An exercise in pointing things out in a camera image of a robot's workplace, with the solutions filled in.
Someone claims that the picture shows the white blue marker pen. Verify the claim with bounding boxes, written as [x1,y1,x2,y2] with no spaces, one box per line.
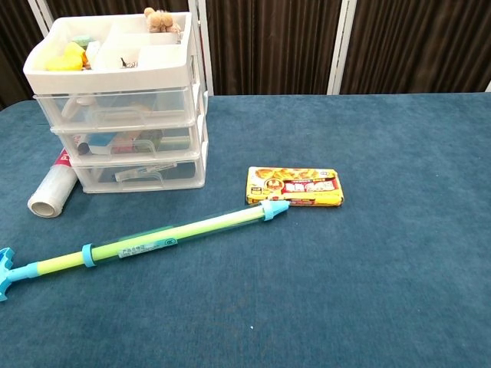
[114,162,179,182]

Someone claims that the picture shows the white plastic drawer organizer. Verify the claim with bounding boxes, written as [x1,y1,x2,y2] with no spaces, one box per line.
[22,11,210,195]

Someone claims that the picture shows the white plastic bottle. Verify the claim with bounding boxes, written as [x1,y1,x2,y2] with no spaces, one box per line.
[61,95,97,118]

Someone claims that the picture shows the clear drawer holding marker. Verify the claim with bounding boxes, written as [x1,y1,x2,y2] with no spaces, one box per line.
[71,155,206,194]

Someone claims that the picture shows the clear drawer holding bottles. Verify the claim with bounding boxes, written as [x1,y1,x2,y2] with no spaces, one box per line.
[51,123,201,162]

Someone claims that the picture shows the green blue water gun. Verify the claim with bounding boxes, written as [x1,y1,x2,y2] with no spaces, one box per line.
[0,199,291,303]

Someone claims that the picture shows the cling film roll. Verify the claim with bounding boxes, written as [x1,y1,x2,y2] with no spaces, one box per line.
[26,147,80,219]

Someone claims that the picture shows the blue white small box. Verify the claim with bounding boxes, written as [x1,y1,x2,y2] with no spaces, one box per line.
[87,133,117,155]

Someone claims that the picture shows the dark brown pleated curtain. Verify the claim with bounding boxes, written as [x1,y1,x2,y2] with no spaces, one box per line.
[339,0,491,95]
[44,0,200,24]
[0,0,39,110]
[205,0,342,97]

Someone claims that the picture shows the yellow rubber duck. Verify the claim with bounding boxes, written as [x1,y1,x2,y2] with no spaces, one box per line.
[45,41,89,73]

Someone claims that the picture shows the blue table cloth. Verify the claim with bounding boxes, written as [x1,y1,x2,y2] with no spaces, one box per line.
[0,91,491,368]

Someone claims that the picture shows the white small tube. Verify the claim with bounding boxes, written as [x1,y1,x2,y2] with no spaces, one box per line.
[84,41,102,63]

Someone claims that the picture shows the yellow food box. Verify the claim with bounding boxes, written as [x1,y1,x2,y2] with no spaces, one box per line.
[245,166,345,208]

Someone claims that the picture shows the pink small packet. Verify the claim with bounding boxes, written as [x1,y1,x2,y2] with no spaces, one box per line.
[110,133,136,155]

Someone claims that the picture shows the brown plush bear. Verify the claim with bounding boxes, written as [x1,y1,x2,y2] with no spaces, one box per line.
[143,6,183,35]

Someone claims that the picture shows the clear drawer holding white tube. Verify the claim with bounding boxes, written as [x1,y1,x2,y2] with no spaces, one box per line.
[33,86,197,130]

